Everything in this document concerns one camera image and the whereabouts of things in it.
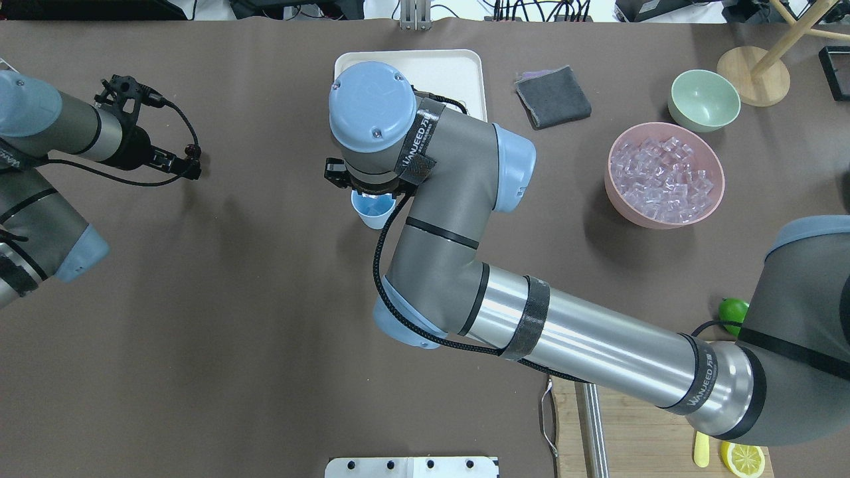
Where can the grey folded cloth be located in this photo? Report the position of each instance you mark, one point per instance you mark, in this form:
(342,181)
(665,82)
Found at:
(552,97)

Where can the wooden cup stand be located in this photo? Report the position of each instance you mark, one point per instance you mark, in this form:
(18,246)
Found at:
(759,76)

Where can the clear ice cubes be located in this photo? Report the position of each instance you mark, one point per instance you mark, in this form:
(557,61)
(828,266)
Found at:
(660,180)

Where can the yellow plastic knife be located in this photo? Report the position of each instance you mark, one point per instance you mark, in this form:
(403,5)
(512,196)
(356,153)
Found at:
(701,454)

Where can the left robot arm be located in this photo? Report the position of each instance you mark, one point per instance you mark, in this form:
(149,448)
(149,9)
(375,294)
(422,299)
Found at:
(43,236)

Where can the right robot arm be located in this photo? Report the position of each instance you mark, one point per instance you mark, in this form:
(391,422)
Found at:
(783,381)

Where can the light blue plastic cup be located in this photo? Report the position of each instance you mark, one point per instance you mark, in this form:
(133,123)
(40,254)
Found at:
(373,210)

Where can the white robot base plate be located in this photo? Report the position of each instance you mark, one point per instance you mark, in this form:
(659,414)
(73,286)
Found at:
(421,466)

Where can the steel muddler black tip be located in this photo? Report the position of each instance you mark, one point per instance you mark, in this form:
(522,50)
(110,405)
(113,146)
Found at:
(591,424)

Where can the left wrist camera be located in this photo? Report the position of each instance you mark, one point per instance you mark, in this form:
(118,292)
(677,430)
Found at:
(123,97)

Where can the lemon slice lower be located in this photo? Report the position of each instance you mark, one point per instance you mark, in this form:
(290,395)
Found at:
(743,460)

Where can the black wire glass rack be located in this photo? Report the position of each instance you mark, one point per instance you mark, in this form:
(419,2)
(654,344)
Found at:
(835,64)

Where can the cream rabbit tray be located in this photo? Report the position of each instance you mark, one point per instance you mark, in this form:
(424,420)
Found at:
(453,73)

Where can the pink bowl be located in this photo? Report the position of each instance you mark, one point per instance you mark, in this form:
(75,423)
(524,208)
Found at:
(705,157)

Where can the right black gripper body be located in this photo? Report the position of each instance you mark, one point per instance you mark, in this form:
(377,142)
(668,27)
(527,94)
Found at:
(335,174)

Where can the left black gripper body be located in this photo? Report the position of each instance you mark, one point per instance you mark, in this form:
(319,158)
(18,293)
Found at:
(135,145)

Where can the green lime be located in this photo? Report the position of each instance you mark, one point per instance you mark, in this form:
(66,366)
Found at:
(732,312)

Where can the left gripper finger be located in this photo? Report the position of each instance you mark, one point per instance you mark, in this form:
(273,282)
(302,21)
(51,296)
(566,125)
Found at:
(186,167)

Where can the mint green bowl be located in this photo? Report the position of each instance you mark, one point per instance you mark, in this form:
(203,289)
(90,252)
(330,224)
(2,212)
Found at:
(703,101)

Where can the wooden cutting board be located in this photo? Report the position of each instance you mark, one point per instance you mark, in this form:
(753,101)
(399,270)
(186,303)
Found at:
(639,440)

